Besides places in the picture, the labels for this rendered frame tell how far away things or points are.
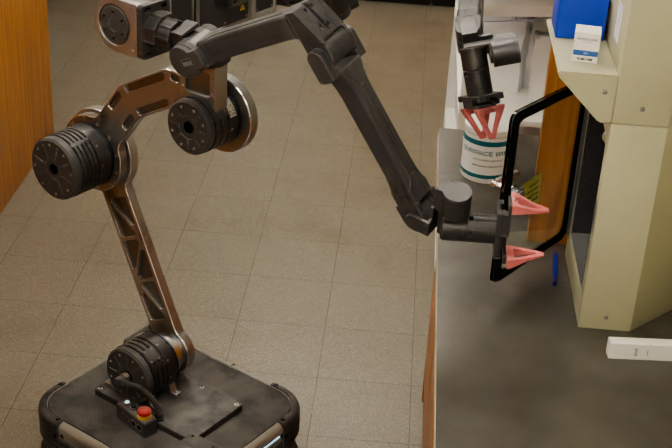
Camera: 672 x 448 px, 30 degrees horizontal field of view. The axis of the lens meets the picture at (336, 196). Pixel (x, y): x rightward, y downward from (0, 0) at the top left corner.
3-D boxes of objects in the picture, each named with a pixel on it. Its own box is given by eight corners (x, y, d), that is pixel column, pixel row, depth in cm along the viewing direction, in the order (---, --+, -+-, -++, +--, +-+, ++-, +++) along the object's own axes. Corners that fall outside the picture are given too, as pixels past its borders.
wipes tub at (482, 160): (507, 165, 337) (514, 113, 330) (510, 186, 325) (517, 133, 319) (459, 161, 338) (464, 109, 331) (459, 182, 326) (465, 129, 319)
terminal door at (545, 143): (565, 237, 291) (589, 76, 273) (491, 285, 270) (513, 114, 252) (562, 236, 292) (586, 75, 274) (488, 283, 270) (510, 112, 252)
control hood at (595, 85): (593, 65, 274) (600, 22, 269) (611, 124, 245) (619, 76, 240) (540, 61, 274) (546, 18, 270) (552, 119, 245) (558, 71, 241)
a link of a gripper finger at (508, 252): (547, 240, 243) (498, 237, 243) (543, 272, 246) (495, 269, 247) (545, 224, 249) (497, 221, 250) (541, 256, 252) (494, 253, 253)
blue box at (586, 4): (598, 25, 267) (604, -16, 263) (603, 41, 258) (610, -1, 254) (551, 22, 267) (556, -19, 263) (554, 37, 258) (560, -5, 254)
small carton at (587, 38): (597, 55, 250) (601, 26, 247) (596, 63, 246) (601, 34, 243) (572, 52, 251) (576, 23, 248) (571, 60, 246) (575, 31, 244)
